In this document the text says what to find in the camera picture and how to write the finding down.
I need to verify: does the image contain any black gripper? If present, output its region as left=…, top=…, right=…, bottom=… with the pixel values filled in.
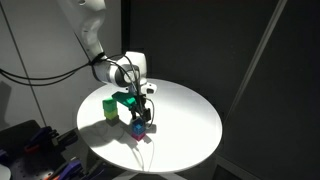
left=127, top=94, right=155, bottom=123

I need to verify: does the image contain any blue block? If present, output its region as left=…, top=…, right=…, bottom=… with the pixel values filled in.
left=130, top=118, right=147, bottom=136

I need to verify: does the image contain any pink block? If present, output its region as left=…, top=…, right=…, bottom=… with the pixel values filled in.
left=130, top=131, right=147, bottom=142

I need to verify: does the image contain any dark grey block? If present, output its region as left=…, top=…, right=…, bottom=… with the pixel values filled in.
left=105, top=116, right=121, bottom=126

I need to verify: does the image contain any green block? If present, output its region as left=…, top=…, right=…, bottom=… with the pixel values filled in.
left=102, top=98, right=119, bottom=113

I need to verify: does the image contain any purple clamp with orange tip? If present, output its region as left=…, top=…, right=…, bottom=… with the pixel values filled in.
left=44, top=158, right=83, bottom=180

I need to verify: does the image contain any blue clamp with red grip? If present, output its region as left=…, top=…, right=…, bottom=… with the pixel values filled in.
left=23, top=125, right=54, bottom=154

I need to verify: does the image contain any diagonal metal bar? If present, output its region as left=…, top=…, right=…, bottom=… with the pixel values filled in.
left=229, top=0, right=288, bottom=116

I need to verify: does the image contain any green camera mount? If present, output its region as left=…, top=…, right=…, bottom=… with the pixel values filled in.
left=111, top=91, right=138, bottom=110

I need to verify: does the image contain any black cable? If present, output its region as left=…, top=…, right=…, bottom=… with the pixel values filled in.
left=0, top=56, right=104, bottom=82
left=0, top=61, right=101, bottom=88

